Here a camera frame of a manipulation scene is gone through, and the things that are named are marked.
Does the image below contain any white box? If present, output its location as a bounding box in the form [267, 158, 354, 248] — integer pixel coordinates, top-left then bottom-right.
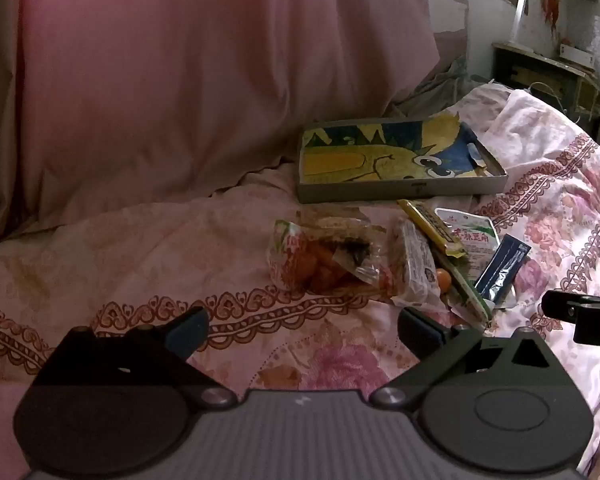
[559, 44, 597, 68]

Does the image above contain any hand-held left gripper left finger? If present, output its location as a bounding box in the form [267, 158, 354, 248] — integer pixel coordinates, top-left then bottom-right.
[27, 306, 238, 407]

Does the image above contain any dark blue sachet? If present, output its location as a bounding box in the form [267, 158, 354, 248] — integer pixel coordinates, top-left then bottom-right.
[475, 234, 532, 306]

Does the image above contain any shallow cardboard box printed lining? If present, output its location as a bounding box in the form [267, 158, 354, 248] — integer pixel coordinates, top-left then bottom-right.
[296, 116, 509, 204]

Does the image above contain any floral pink quilt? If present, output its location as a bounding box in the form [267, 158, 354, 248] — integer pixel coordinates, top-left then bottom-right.
[0, 82, 600, 480]

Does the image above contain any white cable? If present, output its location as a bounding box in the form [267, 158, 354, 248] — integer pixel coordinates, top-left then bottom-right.
[527, 81, 567, 109]

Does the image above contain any white snack pack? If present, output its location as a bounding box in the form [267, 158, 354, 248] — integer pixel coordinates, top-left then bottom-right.
[387, 220, 443, 308]

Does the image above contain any green pen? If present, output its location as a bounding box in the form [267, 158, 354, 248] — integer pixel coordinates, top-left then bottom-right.
[432, 250, 494, 322]

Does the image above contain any beige cracker packet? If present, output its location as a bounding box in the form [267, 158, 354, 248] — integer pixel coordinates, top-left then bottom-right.
[297, 207, 383, 237]

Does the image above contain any yellow snack bar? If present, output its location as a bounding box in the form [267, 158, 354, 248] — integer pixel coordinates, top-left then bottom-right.
[397, 199, 467, 260]

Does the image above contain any white desk lamp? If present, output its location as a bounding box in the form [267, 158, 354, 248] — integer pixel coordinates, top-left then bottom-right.
[509, 0, 566, 54]

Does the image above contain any grey-green cloth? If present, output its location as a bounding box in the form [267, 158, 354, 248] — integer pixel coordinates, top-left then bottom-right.
[394, 54, 487, 122]

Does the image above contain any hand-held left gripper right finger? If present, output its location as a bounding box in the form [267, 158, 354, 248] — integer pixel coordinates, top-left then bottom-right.
[371, 307, 575, 407]

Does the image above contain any pink hanging cloth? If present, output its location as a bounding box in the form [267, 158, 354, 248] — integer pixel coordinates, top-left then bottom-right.
[0, 0, 441, 251]

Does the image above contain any wooden desk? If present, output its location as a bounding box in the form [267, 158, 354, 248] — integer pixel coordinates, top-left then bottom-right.
[492, 42, 600, 136]

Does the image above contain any clear bag of orange snacks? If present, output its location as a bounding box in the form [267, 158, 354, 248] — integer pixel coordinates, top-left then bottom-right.
[266, 219, 396, 297]

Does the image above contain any white and green packet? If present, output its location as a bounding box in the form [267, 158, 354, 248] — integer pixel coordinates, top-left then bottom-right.
[432, 207, 498, 286]

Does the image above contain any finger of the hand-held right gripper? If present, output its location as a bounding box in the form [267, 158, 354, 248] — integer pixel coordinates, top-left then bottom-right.
[541, 290, 600, 322]

